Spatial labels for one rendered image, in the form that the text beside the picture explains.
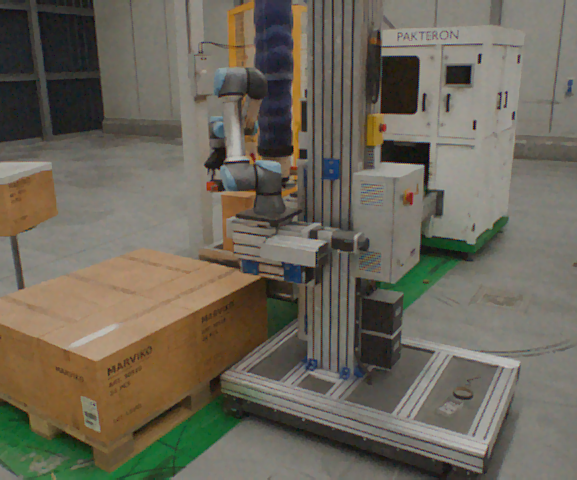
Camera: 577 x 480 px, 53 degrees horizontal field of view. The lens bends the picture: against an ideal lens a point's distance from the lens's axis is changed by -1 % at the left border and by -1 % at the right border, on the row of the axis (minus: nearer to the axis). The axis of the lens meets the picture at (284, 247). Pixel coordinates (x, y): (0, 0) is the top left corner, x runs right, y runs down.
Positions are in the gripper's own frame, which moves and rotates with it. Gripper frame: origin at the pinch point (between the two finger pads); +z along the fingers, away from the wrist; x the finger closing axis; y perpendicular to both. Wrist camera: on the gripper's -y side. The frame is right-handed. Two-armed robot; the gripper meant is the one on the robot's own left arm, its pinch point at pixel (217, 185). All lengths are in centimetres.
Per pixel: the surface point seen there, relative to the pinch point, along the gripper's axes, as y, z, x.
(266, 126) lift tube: 50, -26, 0
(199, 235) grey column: 102, 66, 95
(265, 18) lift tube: 48, -85, -2
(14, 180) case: -4, 10, 164
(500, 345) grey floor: 103, 107, -135
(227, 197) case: 30.1, 14.1, 15.4
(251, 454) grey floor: -60, 108, -56
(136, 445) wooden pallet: -83, 106, -8
